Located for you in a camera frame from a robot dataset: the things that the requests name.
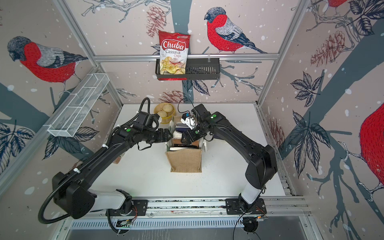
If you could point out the burlap canvas Christmas bag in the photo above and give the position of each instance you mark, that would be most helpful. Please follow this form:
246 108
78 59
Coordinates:
186 160

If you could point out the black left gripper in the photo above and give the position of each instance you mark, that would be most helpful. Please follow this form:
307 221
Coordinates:
161 138

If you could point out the black wire wall basket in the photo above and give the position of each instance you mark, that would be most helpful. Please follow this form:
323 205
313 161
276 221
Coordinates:
196 69

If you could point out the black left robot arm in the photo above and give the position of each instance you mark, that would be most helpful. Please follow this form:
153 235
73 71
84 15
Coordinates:
72 191

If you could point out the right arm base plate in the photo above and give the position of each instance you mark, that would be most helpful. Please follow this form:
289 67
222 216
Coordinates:
239 206

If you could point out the white mesh wall shelf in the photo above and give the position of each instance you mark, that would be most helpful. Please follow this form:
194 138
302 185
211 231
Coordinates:
72 116

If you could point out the white-paged book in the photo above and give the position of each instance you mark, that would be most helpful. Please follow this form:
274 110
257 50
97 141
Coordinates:
178 147

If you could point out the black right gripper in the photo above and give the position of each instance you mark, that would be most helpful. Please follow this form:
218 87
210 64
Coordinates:
188 133

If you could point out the yellow bamboo steamer basket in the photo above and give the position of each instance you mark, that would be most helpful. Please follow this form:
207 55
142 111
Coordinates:
168 118

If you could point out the red Chuba cassava chips bag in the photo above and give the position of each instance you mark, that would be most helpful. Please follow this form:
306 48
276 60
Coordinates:
174 49

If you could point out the white steamed bun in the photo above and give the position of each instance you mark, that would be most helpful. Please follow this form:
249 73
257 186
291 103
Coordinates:
168 108
162 114

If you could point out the brown spice jar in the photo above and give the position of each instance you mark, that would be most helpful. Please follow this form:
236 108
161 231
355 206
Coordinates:
118 159

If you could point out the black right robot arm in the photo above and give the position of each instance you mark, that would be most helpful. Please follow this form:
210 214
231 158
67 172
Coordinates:
262 163

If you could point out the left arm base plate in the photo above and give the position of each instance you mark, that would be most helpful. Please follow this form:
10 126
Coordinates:
132 208

